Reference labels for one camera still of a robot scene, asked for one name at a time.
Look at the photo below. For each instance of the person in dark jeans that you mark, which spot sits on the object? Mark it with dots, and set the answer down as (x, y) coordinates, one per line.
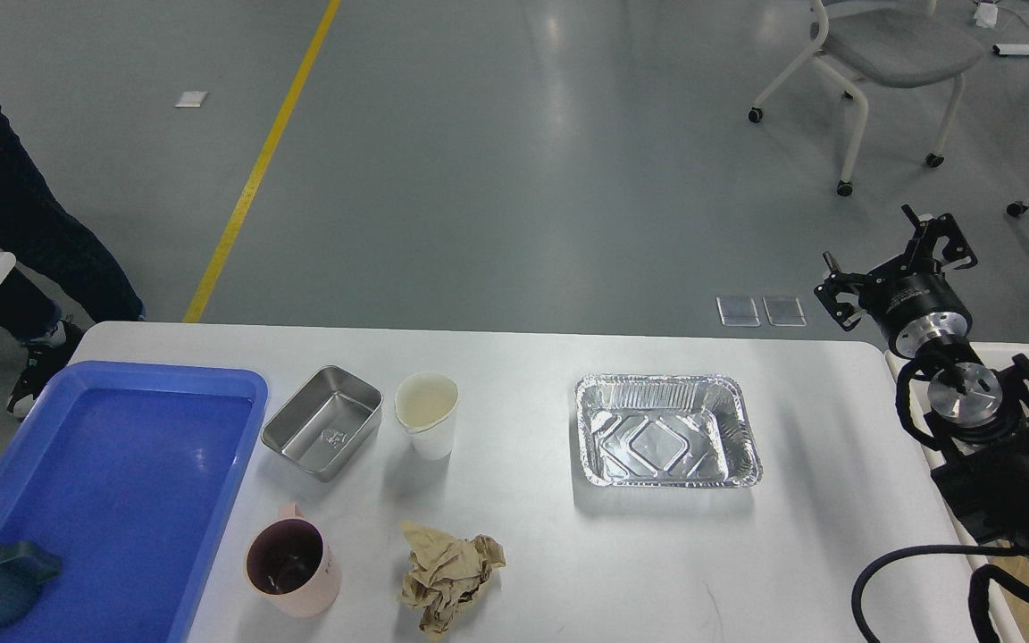
(44, 238)

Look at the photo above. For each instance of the grey office chair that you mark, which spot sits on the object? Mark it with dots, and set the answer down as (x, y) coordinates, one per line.
(890, 47)

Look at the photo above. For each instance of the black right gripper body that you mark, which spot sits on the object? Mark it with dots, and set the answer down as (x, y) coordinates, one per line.
(917, 309)

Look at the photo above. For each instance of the crumpled brown paper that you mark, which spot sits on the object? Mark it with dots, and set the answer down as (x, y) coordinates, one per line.
(445, 574)

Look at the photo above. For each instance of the white plastic bin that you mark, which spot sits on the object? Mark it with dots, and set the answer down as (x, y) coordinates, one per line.
(977, 420)

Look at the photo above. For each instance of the blue plastic tray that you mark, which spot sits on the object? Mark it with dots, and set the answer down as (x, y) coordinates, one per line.
(128, 472)

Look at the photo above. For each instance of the aluminium foil tray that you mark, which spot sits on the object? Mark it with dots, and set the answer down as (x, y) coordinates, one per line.
(665, 431)

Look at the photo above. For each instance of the stainless steel rectangular container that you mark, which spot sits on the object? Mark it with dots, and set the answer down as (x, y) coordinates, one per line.
(325, 423)

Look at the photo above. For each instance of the floor outlet plate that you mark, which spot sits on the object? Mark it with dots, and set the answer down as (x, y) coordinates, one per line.
(738, 311)
(784, 311)

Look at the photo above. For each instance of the pink mug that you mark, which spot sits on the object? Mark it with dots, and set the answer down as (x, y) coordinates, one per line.
(292, 565)

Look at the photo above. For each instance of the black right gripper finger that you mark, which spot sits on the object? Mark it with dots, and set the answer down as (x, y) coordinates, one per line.
(846, 296)
(936, 247)

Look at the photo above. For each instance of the floor outlet plate left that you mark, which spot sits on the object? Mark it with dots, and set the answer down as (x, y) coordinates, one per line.
(738, 311)

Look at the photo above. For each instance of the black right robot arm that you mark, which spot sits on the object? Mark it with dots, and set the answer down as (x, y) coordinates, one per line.
(950, 401)

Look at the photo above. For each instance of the floor outlet plate right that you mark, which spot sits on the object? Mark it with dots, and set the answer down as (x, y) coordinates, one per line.
(784, 311)

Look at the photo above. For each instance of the white paper cup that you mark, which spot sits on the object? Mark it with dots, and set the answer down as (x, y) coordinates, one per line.
(425, 406)

